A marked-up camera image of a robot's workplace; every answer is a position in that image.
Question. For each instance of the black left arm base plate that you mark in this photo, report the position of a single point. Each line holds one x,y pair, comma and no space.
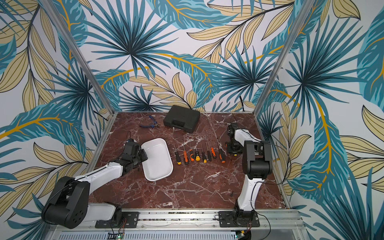
127,220

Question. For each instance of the aluminium frame post left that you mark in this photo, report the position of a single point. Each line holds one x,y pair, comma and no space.
58,21

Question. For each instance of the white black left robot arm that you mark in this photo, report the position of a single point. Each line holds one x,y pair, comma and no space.
68,204

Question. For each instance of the black orange hex screwdriver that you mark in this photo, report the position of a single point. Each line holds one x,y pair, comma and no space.
213,151

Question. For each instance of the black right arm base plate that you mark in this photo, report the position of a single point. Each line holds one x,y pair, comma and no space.
230,219

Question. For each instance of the aluminium frame post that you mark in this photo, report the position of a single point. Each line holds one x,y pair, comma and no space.
299,21
58,21

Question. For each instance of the white plastic storage box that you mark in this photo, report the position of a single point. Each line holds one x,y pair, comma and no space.
159,163

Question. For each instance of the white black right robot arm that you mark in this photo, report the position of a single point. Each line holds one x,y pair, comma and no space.
256,165

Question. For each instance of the slim black orange screwdriver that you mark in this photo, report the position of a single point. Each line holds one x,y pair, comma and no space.
186,159

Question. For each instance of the black yellow screwdriver long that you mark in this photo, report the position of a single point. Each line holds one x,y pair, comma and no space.
197,154

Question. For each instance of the black plastic tool case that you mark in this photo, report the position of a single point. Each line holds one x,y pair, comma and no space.
182,118

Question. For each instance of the aluminium front rail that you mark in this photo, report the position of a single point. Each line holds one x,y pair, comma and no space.
194,224

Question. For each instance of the blue black cutting pliers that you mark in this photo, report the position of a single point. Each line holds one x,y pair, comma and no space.
152,125

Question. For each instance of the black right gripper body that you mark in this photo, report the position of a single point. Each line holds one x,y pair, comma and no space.
232,144

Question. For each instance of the aluminium frame post right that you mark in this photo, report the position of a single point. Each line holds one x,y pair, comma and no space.
299,21

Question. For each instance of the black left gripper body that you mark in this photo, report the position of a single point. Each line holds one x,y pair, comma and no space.
141,157

